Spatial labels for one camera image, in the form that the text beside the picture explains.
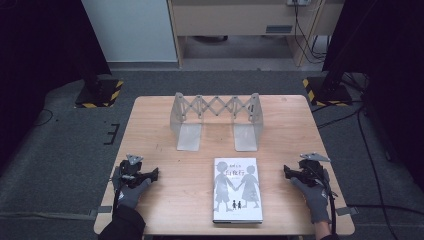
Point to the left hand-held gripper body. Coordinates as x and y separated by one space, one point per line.
128 171

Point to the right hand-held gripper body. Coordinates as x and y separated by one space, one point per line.
311 171

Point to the white book with grey figures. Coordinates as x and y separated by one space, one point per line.
237 190

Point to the expandable metal book rack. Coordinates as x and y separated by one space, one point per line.
216 110

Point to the person's left hand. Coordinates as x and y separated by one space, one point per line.
131 195

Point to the person's right hand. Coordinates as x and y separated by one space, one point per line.
315 200

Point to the grey tape piece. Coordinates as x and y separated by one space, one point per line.
104 209
346 211

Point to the black hazard-striped stand base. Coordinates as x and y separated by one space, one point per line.
328 93
100 95

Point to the grey desk label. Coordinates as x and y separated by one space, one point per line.
279 29

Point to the white panel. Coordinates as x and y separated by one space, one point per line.
133 30

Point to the black curtain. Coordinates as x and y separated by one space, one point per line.
393 50
40 50

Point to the light wooden desk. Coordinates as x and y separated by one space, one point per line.
233 16

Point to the white power strip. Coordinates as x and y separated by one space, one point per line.
298 2

